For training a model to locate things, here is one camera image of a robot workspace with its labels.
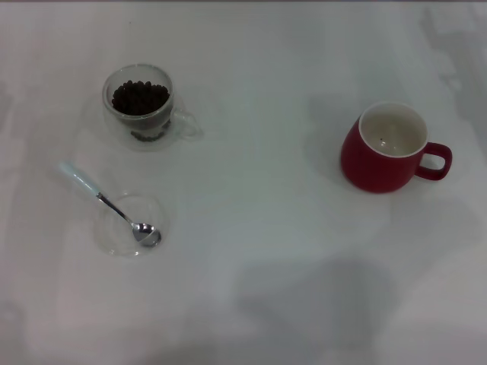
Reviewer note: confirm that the pile of coffee beans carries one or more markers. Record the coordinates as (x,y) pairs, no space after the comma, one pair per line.
(139,99)

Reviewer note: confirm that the double-walled clear glass cup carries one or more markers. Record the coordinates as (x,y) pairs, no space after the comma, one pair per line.
(125,141)

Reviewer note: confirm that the red mug with white inside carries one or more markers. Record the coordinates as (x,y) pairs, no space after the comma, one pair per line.
(365,171)

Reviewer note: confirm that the shallow clear glass dish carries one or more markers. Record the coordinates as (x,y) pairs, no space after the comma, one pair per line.
(114,237)

